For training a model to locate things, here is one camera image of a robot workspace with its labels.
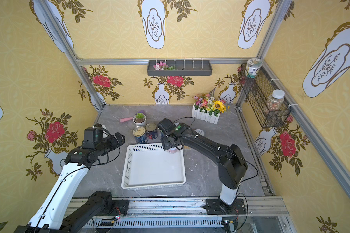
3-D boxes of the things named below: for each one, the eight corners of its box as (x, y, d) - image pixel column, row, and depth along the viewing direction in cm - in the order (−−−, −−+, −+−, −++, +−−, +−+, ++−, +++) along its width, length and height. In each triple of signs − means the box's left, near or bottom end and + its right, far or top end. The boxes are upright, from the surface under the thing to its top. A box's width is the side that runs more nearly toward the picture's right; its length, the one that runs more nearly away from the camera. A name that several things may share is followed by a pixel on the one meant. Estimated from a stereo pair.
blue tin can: (135, 145, 99) (131, 136, 91) (137, 135, 105) (133, 125, 96) (148, 145, 99) (145, 136, 91) (149, 135, 105) (147, 125, 96)
